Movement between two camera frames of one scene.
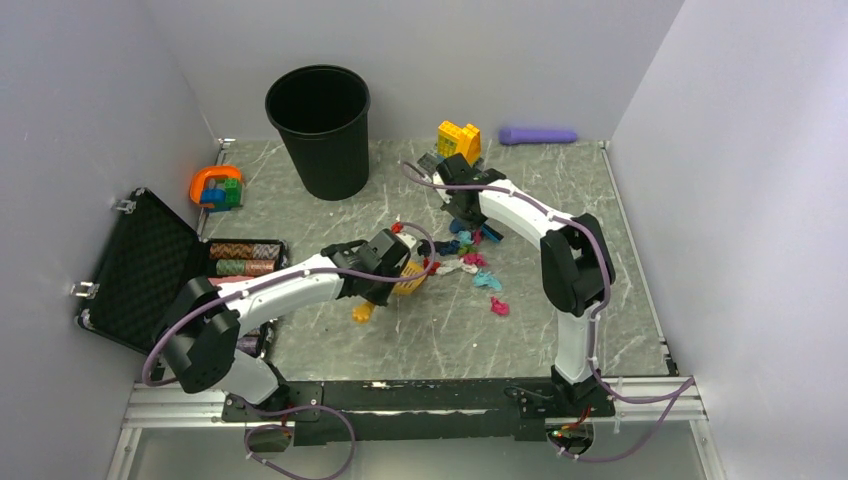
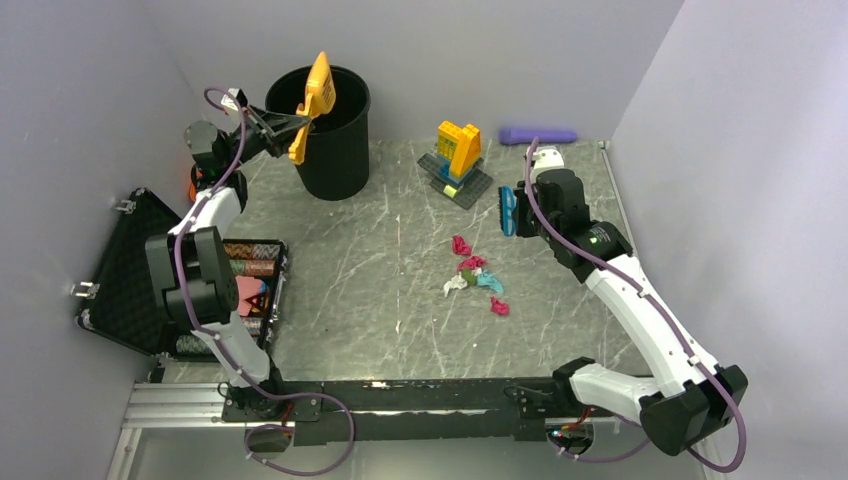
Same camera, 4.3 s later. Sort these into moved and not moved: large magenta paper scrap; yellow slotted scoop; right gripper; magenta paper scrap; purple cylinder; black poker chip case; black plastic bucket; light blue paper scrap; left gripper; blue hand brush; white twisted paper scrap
Moved: yellow slotted scoop; white twisted paper scrap; blue hand brush; left gripper; right gripper
Not moved: light blue paper scrap; black poker chip case; large magenta paper scrap; magenta paper scrap; black plastic bucket; purple cylinder
